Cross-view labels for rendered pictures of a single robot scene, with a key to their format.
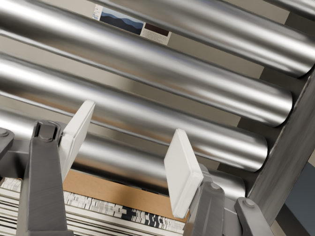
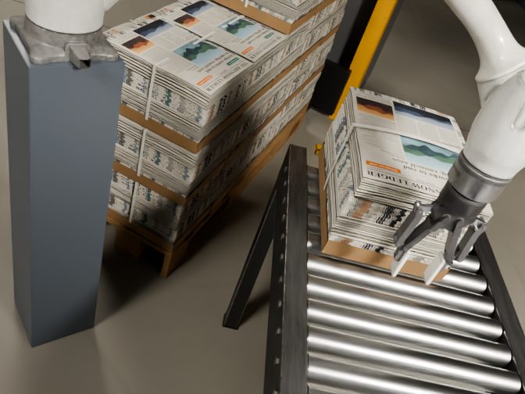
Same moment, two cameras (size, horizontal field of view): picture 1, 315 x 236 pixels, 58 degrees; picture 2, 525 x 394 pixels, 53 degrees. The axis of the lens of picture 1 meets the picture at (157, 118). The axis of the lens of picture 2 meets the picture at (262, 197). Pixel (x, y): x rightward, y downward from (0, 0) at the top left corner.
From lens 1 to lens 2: 0.93 m
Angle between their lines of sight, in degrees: 38
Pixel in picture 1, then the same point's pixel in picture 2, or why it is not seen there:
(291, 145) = (298, 287)
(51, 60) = not seen: outside the picture
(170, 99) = not seen: outside the picture
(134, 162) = (372, 277)
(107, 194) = (387, 259)
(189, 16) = (381, 344)
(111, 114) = (394, 299)
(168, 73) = (378, 318)
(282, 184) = (292, 266)
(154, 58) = (387, 325)
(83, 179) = not seen: hidden behind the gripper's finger
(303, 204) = (83, 277)
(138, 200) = (372, 256)
